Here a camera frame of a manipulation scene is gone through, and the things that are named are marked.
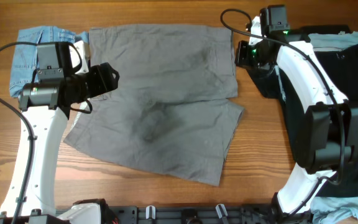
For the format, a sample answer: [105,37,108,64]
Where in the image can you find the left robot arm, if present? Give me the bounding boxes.
[0,42,119,223]

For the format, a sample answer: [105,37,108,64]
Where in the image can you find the black garment in pile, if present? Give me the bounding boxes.
[248,44,358,198]

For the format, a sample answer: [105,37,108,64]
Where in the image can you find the black cable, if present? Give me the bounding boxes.
[0,41,83,224]
[219,8,346,218]

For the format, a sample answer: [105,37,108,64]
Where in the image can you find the right black cable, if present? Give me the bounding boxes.
[219,8,346,218]

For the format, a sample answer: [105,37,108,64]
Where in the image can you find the folded blue denim jeans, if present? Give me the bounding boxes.
[9,26,89,98]

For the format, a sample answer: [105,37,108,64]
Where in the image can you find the left black cable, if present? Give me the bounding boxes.
[0,41,83,224]

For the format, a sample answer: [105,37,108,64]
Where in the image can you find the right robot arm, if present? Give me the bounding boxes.
[235,5,358,223]

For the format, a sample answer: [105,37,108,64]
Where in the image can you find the grey shorts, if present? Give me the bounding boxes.
[65,24,244,186]

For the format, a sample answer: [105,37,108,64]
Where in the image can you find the light blue garment in pile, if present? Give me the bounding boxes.
[309,31,358,223]

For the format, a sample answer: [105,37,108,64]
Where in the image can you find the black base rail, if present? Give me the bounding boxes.
[54,203,313,224]

